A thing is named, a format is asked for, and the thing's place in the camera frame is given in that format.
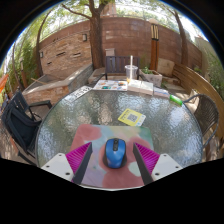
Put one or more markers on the small pale booklet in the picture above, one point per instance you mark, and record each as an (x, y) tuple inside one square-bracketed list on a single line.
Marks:
[(161, 92)]

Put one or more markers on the slim leaning tree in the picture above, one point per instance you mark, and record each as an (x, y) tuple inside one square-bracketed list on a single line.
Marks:
[(183, 43)]

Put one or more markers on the black wall lamp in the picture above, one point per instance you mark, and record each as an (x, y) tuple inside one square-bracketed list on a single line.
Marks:
[(41, 54), (84, 37)]

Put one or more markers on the dark wooden slatted chair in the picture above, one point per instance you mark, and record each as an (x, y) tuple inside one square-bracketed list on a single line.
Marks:
[(115, 64)]

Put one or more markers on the white lettered plate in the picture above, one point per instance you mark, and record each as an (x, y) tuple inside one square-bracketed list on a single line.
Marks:
[(78, 93)]

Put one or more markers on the floral red and green mouse pad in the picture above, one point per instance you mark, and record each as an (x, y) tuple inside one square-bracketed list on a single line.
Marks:
[(100, 133)]

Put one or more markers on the raised stone planter bed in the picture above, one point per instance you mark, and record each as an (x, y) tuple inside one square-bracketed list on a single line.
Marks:
[(50, 88)]

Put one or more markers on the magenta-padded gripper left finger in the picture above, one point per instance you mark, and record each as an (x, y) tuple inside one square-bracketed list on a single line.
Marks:
[(77, 156)]

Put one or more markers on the black folding chair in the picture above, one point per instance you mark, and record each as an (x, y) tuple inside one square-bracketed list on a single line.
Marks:
[(20, 123)]

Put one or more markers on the wooden lamp post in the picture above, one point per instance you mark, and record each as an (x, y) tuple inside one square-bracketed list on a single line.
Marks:
[(154, 50)]

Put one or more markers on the thick white book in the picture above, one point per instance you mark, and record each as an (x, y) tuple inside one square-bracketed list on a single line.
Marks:
[(140, 87)]

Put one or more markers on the green tube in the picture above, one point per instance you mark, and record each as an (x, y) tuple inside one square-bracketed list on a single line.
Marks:
[(176, 100)]

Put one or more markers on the yellow square card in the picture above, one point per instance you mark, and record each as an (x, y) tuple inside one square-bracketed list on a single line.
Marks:
[(131, 117)]

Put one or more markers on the beige stone block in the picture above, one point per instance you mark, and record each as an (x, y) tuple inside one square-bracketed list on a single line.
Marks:
[(166, 66)]

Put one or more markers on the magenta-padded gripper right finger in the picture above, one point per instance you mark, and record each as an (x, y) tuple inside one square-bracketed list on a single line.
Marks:
[(147, 156)]

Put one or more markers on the forked brown tree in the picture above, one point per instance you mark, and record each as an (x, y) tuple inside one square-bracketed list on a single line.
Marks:
[(96, 40)]

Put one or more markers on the blue and black computer mouse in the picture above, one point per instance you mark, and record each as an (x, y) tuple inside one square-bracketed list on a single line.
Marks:
[(115, 155)]

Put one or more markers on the curved wooden slat fence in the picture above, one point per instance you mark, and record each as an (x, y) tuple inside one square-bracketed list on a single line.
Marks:
[(200, 90)]

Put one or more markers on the white square planter with plant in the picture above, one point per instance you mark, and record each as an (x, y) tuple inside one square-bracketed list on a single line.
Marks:
[(154, 78)]

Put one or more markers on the clear plastic cup with straw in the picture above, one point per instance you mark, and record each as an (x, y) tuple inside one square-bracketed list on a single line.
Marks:
[(131, 74)]

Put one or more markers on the open colourful magazine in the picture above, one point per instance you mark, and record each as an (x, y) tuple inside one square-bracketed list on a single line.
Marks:
[(110, 85)]

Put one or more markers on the dark wicker armchair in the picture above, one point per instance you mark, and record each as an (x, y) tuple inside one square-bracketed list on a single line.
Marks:
[(206, 116)]

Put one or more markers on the grey wall box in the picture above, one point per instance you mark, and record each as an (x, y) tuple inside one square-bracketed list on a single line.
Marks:
[(110, 52)]

